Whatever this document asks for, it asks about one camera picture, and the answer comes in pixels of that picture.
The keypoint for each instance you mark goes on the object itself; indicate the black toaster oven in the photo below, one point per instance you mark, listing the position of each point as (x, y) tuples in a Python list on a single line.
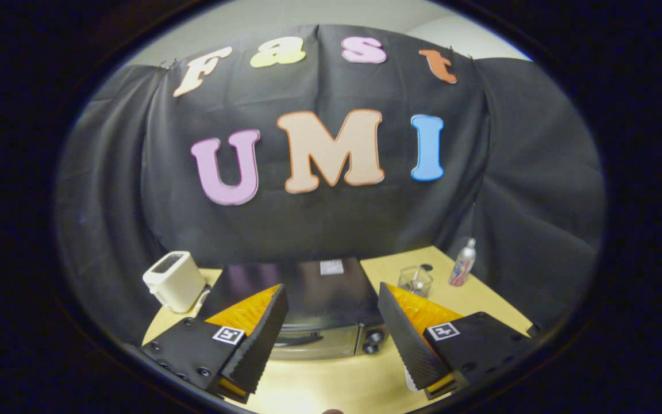
[(331, 299)]

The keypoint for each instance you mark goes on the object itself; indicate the clear glass jar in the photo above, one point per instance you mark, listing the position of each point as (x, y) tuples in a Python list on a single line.
[(415, 282)]

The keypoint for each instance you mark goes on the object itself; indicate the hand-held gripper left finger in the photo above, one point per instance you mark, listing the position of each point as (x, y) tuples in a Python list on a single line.
[(259, 339)]

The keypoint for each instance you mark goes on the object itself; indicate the white bread toaster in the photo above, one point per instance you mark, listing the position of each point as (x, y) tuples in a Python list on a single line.
[(176, 284)]

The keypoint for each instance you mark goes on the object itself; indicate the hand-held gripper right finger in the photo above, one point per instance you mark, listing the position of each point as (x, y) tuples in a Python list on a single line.
[(405, 339)]

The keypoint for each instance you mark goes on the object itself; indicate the silver spray bottle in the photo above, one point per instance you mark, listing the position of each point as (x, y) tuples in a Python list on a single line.
[(462, 265)]

